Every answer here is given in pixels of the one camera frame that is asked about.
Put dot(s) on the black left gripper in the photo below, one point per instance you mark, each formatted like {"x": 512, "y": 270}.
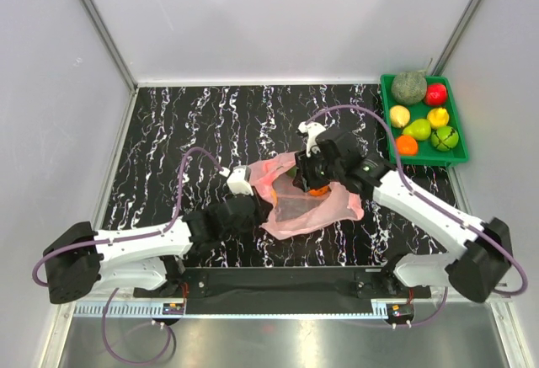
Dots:
{"x": 261, "y": 213}

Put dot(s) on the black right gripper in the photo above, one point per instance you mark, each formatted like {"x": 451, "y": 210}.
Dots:
{"x": 304, "y": 178}

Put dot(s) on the orange fruit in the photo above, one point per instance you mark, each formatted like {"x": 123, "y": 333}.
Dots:
{"x": 319, "y": 192}

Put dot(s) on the pink plastic bag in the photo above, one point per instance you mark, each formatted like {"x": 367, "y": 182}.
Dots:
{"x": 297, "y": 212}

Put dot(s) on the pale yellow round fruit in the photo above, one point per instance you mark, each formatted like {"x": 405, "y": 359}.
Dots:
{"x": 399, "y": 116}

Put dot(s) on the green yellow pear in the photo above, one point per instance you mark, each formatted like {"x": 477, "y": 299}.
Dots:
{"x": 419, "y": 129}

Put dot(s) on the yellow lemon fruit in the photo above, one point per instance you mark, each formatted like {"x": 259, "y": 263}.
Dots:
{"x": 438, "y": 117}

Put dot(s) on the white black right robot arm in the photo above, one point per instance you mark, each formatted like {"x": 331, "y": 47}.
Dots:
{"x": 477, "y": 253}

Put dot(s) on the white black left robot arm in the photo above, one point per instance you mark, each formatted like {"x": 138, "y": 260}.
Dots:
{"x": 83, "y": 260}

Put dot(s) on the yellow fruit in bag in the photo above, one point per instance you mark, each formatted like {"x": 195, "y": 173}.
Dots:
{"x": 274, "y": 197}

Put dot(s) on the dark green fruit in bag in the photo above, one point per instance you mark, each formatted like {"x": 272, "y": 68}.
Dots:
{"x": 291, "y": 172}

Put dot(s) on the green cracked ball fruit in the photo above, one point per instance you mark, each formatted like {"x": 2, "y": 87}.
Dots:
{"x": 444, "y": 138}

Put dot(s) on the orange in tray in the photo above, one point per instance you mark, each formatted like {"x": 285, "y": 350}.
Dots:
{"x": 407, "y": 146}

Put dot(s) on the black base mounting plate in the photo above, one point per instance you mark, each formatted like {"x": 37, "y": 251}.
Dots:
{"x": 295, "y": 290}

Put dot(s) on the green plastic tray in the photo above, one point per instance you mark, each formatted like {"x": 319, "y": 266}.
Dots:
{"x": 427, "y": 155}

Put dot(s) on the grey green melon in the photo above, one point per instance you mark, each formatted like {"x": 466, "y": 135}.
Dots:
{"x": 409, "y": 88}

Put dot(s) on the red apple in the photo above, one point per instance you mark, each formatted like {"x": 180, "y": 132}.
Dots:
{"x": 436, "y": 95}

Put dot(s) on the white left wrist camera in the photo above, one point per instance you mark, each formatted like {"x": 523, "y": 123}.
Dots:
{"x": 238, "y": 180}

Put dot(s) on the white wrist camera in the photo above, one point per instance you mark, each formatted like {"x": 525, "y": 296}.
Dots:
{"x": 238, "y": 180}
{"x": 311, "y": 130}

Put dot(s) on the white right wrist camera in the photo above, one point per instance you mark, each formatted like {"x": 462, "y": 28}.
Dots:
{"x": 311, "y": 130}

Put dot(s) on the aluminium rail frame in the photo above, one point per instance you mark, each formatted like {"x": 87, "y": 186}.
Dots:
{"x": 286, "y": 317}

